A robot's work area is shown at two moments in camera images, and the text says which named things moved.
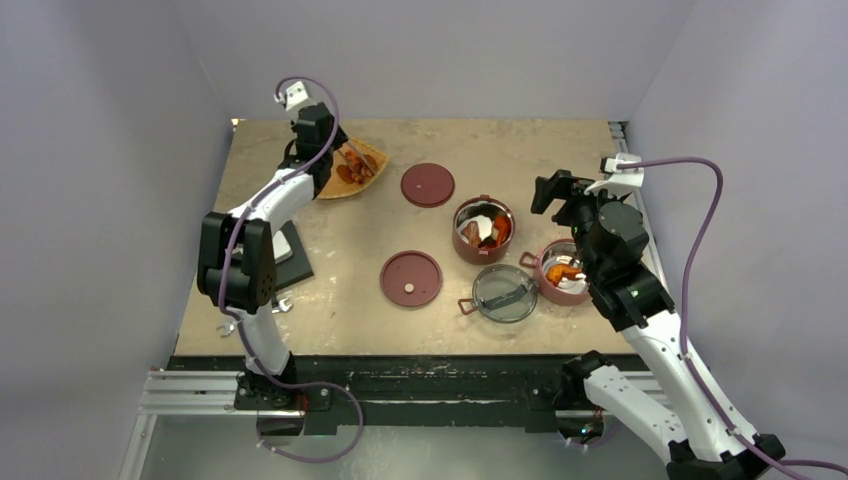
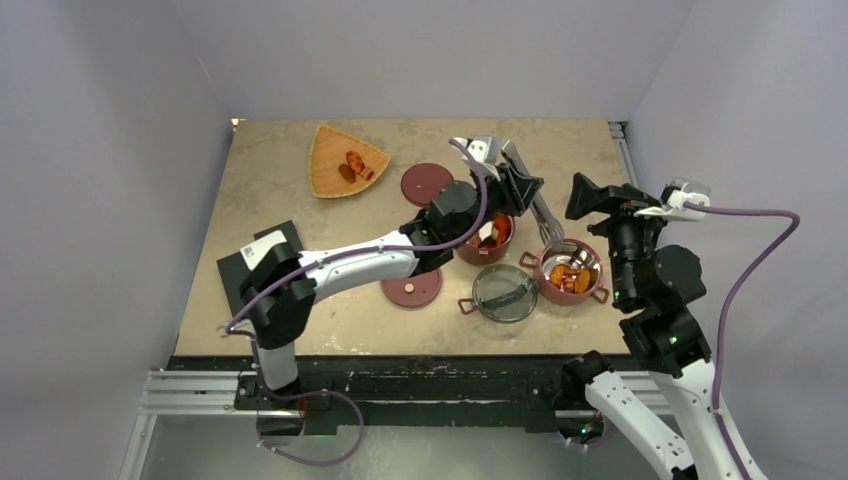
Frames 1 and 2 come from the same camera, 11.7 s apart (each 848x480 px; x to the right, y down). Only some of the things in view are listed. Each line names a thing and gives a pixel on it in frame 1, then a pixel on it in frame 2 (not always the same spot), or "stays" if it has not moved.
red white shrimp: (501, 223) stays
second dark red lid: (411, 278) stays
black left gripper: (338, 137) → (521, 187)
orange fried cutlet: (344, 173) stays
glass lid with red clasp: (502, 294) stays
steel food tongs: (360, 158) → (549, 230)
